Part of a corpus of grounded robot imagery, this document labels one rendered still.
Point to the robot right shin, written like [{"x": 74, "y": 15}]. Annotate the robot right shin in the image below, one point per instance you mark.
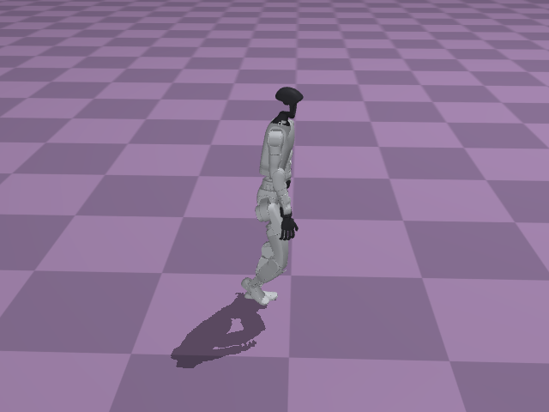
[{"x": 268, "y": 272}]

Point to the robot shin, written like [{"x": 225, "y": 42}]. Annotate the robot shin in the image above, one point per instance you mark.
[
  {"x": 261, "y": 262},
  {"x": 268, "y": 272}
]

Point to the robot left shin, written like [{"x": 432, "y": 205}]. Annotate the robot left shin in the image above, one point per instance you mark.
[{"x": 261, "y": 262}]

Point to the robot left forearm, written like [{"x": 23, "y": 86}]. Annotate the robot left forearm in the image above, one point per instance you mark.
[{"x": 288, "y": 174}]

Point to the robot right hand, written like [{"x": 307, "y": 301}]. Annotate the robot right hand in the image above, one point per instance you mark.
[{"x": 287, "y": 224}]

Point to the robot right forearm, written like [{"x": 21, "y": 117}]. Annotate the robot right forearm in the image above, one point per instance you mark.
[{"x": 281, "y": 190}]

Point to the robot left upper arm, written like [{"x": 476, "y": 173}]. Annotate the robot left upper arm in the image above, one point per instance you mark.
[{"x": 291, "y": 154}]

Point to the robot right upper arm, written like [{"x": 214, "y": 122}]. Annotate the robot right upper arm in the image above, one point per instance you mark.
[{"x": 275, "y": 142}]

